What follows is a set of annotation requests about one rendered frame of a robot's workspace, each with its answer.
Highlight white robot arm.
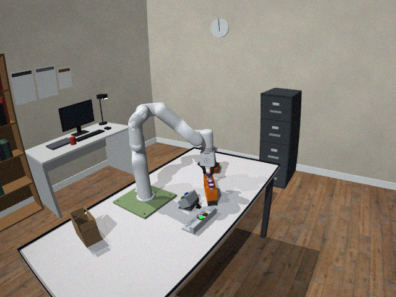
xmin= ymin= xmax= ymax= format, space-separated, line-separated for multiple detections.
xmin=128 ymin=103 xmax=217 ymax=202

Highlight small brown cardboard box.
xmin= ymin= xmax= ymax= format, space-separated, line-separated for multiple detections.
xmin=69 ymin=207 xmax=102 ymax=247

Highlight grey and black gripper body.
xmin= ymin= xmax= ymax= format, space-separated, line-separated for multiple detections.
xmin=199 ymin=151 xmax=216 ymax=167

